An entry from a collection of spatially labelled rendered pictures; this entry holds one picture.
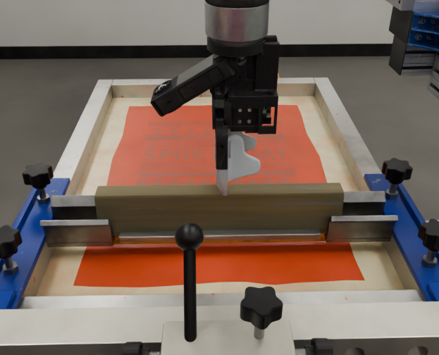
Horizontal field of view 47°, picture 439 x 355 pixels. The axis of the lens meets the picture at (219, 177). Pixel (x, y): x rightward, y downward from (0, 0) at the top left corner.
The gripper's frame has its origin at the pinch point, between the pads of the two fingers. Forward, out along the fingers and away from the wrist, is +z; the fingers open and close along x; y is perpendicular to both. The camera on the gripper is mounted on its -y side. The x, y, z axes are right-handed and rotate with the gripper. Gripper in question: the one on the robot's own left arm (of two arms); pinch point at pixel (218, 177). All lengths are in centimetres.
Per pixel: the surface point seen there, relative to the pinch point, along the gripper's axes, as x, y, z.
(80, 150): 24.3, -25.9, 8.8
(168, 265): -4.5, -7.6, 12.3
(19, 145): 210, -116, 108
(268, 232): -2.2, 7.2, 8.3
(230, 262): -4.1, 1.6, 12.3
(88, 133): 31.4, -25.8, 8.8
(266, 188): -0.2, 6.7, 1.8
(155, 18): 368, -45, 74
